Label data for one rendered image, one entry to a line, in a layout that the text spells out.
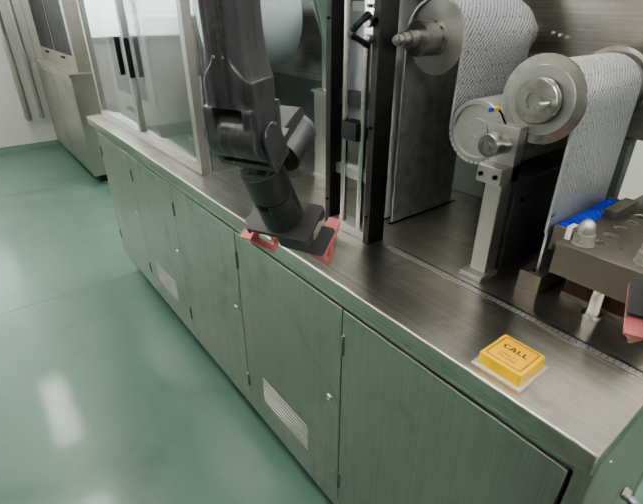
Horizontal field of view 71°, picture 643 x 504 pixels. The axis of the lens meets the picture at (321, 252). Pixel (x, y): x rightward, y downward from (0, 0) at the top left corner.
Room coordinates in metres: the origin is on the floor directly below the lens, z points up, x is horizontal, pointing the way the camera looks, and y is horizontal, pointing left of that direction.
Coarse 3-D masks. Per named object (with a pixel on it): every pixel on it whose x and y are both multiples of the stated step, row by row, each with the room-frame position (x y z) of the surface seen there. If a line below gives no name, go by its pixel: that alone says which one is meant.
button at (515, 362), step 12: (504, 336) 0.57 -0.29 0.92; (492, 348) 0.54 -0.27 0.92; (504, 348) 0.54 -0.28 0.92; (516, 348) 0.54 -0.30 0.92; (528, 348) 0.54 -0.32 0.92; (480, 360) 0.53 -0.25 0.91; (492, 360) 0.52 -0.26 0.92; (504, 360) 0.52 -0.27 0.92; (516, 360) 0.52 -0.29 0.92; (528, 360) 0.52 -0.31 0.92; (540, 360) 0.52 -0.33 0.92; (504, 372) 0.50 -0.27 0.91; (516, 372) 0.49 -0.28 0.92; (528, 372) 0.50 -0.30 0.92; (516, 384) 0.49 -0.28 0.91
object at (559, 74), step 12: (528, 72) 0.82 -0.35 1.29; (540, 72) 0.80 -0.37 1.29; (552, 72) 0.79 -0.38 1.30; (564, 72) 0.77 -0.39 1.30; (516, 84) 0.84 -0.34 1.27; (564, 84) 0.77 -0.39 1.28; (564, 96) 0.77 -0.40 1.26; (564, 108) 0.76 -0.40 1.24; (516, 120) 0.82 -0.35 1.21; (552, 120) 0.77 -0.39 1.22; (564, 120) 0.76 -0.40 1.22; (528, 132) 0.80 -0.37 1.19; (540, 132) 0.79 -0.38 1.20
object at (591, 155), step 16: (592, 128) 0.79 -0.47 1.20; (608, 128) 0.84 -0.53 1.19; (624, 128) 0.88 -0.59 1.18; (576, 144) 0.77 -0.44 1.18; (592, 144) 0.81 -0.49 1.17; (608, 144) 0.85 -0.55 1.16; (576, 160) 0.78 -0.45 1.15; (592, 160) 0.82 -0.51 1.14; (608, 160) 0.87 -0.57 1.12; (560, 176) 0.75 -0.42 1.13; (576, 176) 0.79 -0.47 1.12; (592, 176) 0.83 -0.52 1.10; (608, 176) 0.88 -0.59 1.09; (560, 192) 0.76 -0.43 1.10; (576, 192) 0.80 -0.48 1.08; (592, 192) 0.85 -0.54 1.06; (560, 208) 0.77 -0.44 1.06; (576, 208) 0.81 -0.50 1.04
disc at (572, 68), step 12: (528, 60) 0.83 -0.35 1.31; (540, 60) 0.81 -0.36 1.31; (552, 60) 0.79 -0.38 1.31; (564, 60) 0.78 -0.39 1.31; (516, 72) 0.84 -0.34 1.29; (576, 72) 0.76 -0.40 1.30; (576, 84) 0.76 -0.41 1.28; (504, 96) 0.85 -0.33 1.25; (576, 96) 0.75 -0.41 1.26; (504, 108) 0.85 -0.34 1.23; (576, 108) 0.75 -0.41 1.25; (576, 120) 0.75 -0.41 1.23; (552, 132) 0.77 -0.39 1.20; (564, 132) 0.76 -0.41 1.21
